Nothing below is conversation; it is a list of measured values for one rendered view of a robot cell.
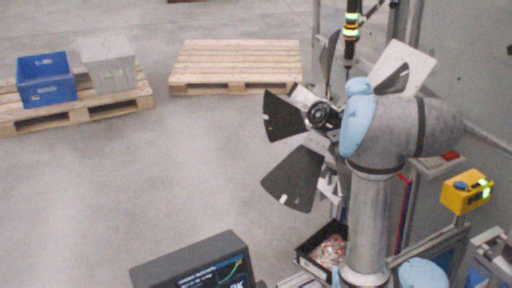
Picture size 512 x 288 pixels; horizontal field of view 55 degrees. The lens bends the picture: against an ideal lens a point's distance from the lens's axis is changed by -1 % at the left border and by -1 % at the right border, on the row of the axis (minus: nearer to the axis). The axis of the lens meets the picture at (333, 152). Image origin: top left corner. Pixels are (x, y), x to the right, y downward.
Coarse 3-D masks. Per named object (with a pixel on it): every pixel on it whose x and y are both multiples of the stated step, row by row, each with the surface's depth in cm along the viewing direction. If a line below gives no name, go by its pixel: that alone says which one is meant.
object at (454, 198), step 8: (472, 168) 177; (456, 176) 173; (464, 176) 172; (472, 176) 173; (480, 176) 173; (448, 184) 168; (488, 184) 169; (448, 192) 169; (456, 192) 165; (464, 192) 165; (472, 192) 165; (440, 200) 174; (448, 200) 170; (456, 200) 167; (464, 200) 164; (480, 200) 171; (488, 200) 175; (456, 208) 168; (464, 208) 167; (472, 208) 170
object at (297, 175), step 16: (288, 160) 179; (304, 160) 179; (320, 160) 180; (272, 176) 180; (288, 176) 179; (304, 176) 179; (272, 192) 180; (288, 192) 179; (304, 192) 179; (304, 208) 178
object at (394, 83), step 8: (408, 64) 169; (400, 72) 168; (408, 72) 164; (384, 80) 172; (392, 80) 165; (400, 80) 162; (376, 88) 167; (384, 88) 163; (392, 88) 160; (400, 88) 158
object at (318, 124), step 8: (312, 104) 178; (320, 104) 176; (328, 104) 173; (312, 112) 177; (328, 112) 171; (336, 112) 174; (312, 120) 175; (320, 120) 173; (328, 120) 171; (336, 120) 174; (312, 128) 174; (320, 128) 172; (328, 128) 173; (336, 128) 175
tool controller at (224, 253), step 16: (208, 240) 119; (224, 240) 118; (240, 240) 117; (176, 256) 113; (192, 256) 113; (208, 256) 112; (224, 256) 112; (240, 256) 114; (144, 272) 108; (160, 272) 108; (176, 272) 107; (192, 272) 108; (208, 272) 110; (224, 272) 113; (240, 272) 115
